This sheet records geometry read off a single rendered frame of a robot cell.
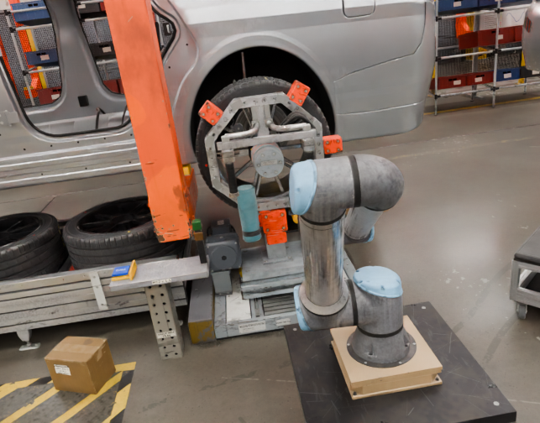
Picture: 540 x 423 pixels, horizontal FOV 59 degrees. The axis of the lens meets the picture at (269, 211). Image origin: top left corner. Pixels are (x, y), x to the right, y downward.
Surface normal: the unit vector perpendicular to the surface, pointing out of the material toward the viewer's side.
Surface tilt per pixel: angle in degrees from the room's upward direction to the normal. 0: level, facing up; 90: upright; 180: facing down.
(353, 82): 90
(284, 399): 0
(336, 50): 90
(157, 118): 90
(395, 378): 90
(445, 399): 0
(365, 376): 1
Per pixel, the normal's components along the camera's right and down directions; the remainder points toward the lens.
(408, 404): -0.12, -0.92
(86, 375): -0.26, 0.39
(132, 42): 0.10, 0.36
